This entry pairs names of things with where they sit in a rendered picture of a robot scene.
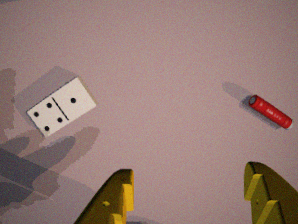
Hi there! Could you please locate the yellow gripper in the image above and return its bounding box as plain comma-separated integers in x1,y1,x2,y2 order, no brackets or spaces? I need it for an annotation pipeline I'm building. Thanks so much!
74,161,298,224

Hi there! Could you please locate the white domino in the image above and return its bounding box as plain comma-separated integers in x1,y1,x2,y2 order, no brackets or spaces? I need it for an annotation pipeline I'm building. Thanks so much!
27,75,98,137

